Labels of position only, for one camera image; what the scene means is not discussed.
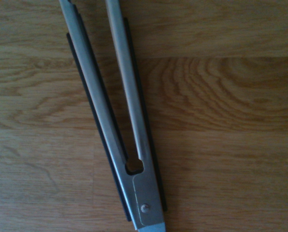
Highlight steel tongs with black edges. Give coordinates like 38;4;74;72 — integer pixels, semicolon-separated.
58;0;168;232

